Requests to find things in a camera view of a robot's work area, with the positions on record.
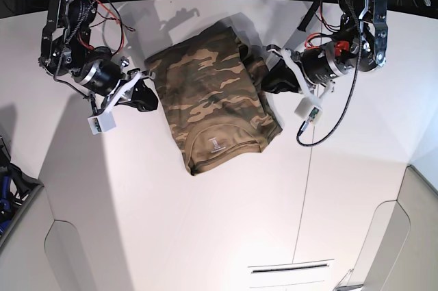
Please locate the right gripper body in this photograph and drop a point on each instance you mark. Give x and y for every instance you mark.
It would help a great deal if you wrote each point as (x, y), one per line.
(104, 77)

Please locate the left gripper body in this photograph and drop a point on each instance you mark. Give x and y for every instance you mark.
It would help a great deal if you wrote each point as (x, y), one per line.
(320, 65)

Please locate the camouflage T-shirt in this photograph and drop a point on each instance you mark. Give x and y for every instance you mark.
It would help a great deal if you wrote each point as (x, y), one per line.
(210, 89)

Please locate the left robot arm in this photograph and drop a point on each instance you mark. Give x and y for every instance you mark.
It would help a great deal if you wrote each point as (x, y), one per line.
(359, 43)

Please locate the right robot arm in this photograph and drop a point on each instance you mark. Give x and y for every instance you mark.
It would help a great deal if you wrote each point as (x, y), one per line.
(65, 43)

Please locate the blue and black clutter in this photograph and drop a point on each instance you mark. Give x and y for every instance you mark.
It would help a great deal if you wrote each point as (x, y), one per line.
(15, 188)

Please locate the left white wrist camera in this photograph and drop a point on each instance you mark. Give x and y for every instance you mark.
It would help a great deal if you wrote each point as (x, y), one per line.
(309, 109)

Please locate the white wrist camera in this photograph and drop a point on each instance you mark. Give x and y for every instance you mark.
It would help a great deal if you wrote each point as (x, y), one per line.
(101, 123)
(309, 109)

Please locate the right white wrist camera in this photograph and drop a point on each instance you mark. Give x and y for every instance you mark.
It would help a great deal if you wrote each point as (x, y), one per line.
(101, 123)

